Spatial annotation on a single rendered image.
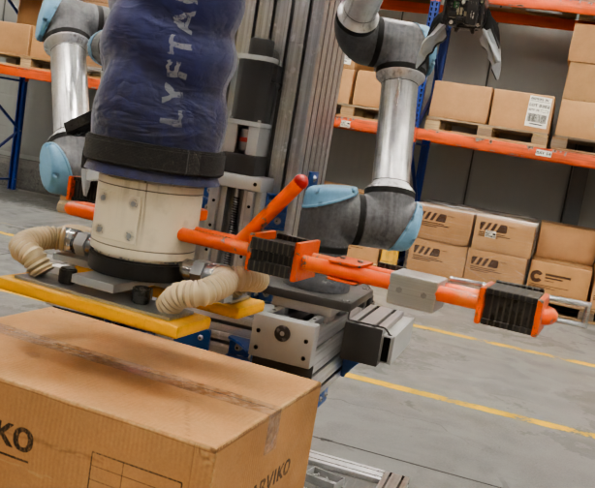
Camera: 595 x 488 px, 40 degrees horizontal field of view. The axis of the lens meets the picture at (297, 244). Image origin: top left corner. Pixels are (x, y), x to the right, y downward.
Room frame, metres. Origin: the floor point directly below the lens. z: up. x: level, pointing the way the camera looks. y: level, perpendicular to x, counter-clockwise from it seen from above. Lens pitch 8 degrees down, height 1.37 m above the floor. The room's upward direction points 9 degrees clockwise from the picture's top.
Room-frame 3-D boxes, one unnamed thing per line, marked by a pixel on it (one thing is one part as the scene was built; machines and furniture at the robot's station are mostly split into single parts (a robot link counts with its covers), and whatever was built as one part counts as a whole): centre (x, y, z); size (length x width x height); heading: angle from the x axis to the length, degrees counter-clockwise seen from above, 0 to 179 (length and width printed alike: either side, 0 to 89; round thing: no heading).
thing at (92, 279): (1.33, 0.25, 1.12); 0.34 x 0.25 x 0.06; 68
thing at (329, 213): (1.81, -0.06, 1.20); 0.13 x 0.12 x 0.14; 99
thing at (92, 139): (1.33, 0.25, 1.30); 0.23 x 0.23 x 0.04
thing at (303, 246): (1.23, 0.02, 1.18); 0.10 x 0.08 x 0.06; 158
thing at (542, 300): (1.09, -0.30, 1.18); 0.08 x 0.07 x 0.05; 68
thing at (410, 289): (1.15, -0.18, 1.18); 0.07 x 0.07 x 0.04; 68
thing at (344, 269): (1.36, 0.02, 1.18); 0.93 x 0.30 x 0.04; 68
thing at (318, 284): (1.81, -0.06, 1.09); 0.15 x 0.15 x 0.10
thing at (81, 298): (1.24, 0.29, 1.08); 0.34 x 0.10 x 0.05; 68
